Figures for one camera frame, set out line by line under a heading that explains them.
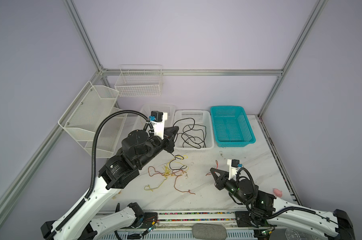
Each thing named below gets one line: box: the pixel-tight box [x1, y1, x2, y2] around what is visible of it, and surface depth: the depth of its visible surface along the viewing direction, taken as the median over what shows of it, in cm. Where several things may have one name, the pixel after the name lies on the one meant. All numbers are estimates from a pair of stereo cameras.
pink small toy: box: [273, 188, 283, 197], surface depth 83 cm
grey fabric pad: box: [192, 223, 227, 240], surface depth 69 cm
